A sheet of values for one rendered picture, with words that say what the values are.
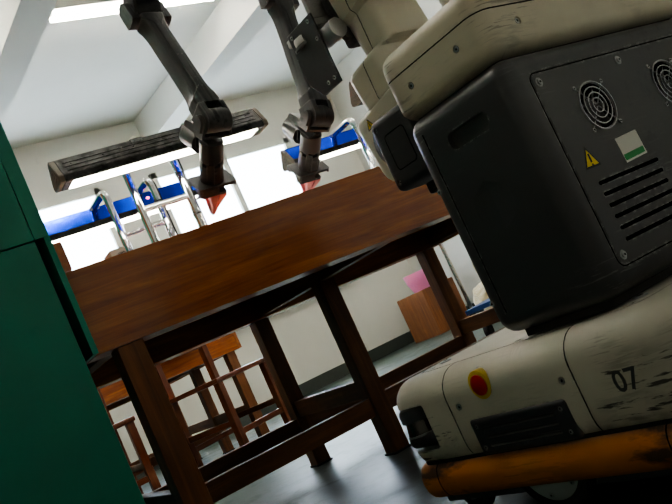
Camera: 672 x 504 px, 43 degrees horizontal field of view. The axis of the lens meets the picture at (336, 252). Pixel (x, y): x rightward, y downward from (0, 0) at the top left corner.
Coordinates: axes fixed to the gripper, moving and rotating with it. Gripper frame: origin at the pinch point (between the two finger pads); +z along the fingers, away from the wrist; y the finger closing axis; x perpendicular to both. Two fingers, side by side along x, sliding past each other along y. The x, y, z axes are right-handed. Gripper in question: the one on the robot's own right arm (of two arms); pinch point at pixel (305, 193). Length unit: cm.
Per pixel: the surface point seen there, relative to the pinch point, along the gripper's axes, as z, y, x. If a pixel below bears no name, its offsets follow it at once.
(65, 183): -11, 61, -19
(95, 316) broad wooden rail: -11, 74, 30
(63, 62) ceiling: 152, -73, -400
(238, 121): -13.8, 8.9, -22.7
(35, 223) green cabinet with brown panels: -28, 80, 16
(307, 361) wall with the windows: 446, -238, -291
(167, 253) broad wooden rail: -16, 54, 24
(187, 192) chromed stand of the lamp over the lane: 7.0, 24.1, -24.9
